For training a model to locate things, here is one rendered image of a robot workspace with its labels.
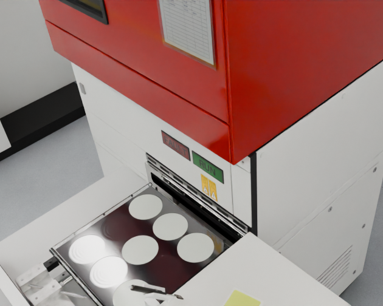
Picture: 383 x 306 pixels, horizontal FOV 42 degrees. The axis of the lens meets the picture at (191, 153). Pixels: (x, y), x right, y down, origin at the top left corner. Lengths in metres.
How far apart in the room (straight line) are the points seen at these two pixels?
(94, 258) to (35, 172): 1.81
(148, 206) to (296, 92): 0.59
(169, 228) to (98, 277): 0.24
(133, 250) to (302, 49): 0.70
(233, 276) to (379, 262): 1.38
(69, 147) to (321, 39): 2.34
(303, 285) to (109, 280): 0.50
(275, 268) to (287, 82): 0.45
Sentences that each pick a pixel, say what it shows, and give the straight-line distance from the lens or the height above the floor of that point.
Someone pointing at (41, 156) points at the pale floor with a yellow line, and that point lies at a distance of 3.29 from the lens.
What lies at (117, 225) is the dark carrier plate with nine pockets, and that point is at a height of 0.90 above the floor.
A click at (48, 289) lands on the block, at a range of 1.39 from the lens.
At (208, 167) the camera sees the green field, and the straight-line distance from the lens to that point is 1.30.
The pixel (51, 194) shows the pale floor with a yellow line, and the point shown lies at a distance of 3.00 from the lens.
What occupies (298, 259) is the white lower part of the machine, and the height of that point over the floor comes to 0.64.
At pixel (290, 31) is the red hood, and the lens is 1.08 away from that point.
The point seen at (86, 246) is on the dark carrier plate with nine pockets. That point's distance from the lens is 1.46.
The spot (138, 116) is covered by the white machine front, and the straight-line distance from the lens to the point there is 1.49.
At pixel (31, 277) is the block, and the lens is 1.43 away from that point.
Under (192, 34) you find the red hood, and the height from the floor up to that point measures 1.52.
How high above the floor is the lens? 1.98
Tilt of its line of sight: 41 degrees down
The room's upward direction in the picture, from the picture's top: 7 degrees counter-clockwise
